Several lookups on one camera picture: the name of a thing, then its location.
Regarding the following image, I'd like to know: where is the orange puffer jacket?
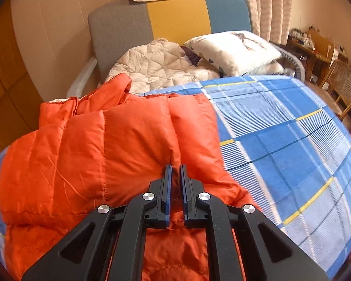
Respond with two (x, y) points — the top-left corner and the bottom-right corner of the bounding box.
(0, 74), (252, 280)

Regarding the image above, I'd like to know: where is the blue plaid bed sheet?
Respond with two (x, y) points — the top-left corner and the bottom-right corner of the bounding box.
(0, 76), (351, 278)

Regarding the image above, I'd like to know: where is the white pillow with print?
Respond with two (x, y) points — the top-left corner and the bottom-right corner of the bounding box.
(184, 30), (282, 77)

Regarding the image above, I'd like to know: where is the beige quilted blanket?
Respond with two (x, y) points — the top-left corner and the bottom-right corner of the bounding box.
(106, 38), (221, 94)

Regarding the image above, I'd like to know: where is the wooden desk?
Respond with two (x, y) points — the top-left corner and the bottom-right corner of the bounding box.
(287, 29), (348, 82)

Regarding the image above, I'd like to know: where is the clutter on desk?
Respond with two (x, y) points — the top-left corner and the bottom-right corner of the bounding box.
(289, 29), (314, 50)

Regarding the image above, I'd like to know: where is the grey yellow blue headboard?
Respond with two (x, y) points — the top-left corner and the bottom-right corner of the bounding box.
(88, 0), (252, 82)

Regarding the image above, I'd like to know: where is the beige striped curtain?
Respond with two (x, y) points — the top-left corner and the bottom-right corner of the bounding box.
(247, 0), (292, 45)

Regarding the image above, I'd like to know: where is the grey padded bed rail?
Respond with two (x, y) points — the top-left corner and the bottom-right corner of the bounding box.
(66, 57), (97, 98)

